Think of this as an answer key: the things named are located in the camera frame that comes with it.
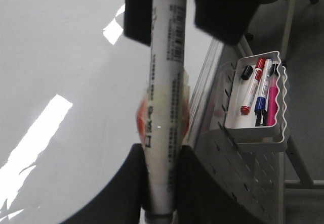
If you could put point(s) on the white perforated pegboard panel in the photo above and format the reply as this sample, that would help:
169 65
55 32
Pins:
252 180

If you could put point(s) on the white whiteboard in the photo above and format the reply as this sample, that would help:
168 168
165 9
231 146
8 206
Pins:
71 83

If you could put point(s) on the pink highlighter marker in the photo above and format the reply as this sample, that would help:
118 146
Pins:
272 94

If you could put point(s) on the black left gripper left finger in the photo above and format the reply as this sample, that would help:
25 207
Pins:
137 20

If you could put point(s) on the white wavy-edged marker tray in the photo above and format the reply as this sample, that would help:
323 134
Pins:
250 131

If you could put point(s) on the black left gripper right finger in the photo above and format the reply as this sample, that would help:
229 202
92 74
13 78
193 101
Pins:
225 20

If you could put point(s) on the red capped whiteboard marker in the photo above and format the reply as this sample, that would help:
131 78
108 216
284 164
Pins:
253 85

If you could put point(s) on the white black-tip whiteboard marker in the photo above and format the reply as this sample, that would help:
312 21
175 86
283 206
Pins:
166 116

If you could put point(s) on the red magnet taped to marker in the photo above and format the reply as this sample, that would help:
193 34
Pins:
141 116

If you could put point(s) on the loose black marker cap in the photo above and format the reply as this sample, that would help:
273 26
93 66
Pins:
247 72

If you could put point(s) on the blue capped whiteboard marker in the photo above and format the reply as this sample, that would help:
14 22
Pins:
263 88

